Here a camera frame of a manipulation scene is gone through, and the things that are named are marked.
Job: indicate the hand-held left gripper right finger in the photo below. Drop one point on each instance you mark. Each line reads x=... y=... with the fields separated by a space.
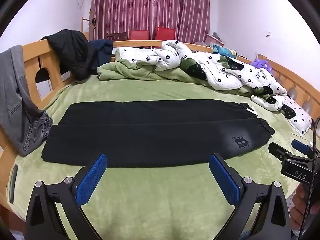
x=225 y=180

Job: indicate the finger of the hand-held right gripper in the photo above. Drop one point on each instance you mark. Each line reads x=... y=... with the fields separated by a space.
x=300 y=145
x=278 y=151

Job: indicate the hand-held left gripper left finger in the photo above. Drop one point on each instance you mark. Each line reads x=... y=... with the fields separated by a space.
x=91 y=177

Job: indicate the black pants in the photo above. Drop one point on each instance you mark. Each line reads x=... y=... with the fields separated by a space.
x=150 y=130

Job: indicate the person's right hand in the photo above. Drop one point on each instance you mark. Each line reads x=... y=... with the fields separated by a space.
x=298 y=205

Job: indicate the white floral pillow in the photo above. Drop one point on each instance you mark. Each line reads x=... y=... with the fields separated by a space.
x=297 y=116

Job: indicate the green bed blanket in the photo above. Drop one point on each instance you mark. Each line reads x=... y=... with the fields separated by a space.
x=150 y=200

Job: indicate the dark flat phone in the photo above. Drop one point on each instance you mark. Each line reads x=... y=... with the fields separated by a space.
x=13 y=183

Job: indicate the purple fluffy item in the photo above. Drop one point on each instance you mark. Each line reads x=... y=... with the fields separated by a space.
x=261 y=65

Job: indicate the white floral duvet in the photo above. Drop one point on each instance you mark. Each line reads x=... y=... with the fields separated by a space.
x=225 y=76

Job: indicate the crumpled green fleece blanket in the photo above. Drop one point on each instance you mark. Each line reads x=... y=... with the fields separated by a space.
x=140 y=72

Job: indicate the teal pillow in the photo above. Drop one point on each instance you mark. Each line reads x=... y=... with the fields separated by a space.
x=221 y=49

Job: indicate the grey jeans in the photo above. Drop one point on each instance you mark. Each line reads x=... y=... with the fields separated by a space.
x=12 y=85

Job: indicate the black jacket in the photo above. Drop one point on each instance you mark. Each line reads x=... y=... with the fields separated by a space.
x=72 y=52

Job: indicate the navy garment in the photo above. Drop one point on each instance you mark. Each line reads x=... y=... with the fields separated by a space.
x=102 y=51

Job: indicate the brown cardboard box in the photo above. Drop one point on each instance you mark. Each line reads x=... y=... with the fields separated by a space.
x=210 y=38

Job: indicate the dark wooden chair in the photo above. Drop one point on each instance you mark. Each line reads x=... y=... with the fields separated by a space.
x=117 y=36

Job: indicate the red chair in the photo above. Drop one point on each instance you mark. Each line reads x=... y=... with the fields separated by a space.
x=165 y=33
x=138 y=35

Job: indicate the wooden coat rack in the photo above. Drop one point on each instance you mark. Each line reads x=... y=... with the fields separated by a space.
x=83 y=25

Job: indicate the red floral curtain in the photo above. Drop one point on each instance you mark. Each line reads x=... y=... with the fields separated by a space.
x=150 y=7

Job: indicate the white light switch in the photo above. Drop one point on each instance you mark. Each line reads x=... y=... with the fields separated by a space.
x=268 y=34

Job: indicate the wooden bed frame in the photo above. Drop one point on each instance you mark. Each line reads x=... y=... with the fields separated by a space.
x=30 y=62

